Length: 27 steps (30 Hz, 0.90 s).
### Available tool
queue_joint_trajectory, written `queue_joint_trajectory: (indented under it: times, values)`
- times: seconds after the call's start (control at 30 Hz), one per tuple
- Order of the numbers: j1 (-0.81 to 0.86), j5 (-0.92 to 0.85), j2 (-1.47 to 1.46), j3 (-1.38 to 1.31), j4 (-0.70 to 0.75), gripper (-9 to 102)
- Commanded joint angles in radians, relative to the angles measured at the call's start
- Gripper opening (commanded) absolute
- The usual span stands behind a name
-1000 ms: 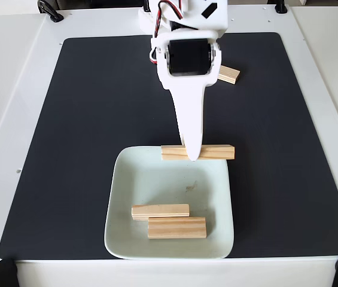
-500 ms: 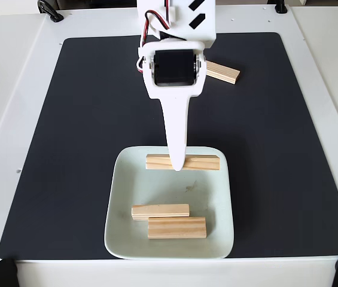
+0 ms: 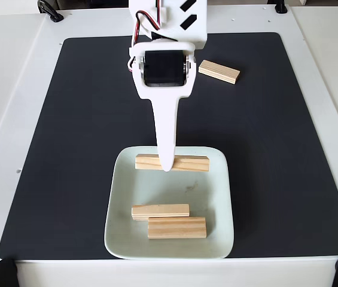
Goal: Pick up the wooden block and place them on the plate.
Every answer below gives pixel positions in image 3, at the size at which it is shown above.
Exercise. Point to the pale green square plate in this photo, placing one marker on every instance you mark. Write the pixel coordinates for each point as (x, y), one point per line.
(168, 188)

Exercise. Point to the wooden block dark grain lines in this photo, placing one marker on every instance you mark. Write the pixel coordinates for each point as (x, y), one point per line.
(192, 164)

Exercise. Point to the wooden block with pen mark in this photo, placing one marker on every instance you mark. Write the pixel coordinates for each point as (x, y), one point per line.
(176, 228)

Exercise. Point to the black table clamp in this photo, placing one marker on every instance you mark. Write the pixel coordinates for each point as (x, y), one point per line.
(280, 6)
(50, 12)

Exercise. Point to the black rubber mat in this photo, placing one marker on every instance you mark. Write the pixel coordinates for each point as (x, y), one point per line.
(67, 149)

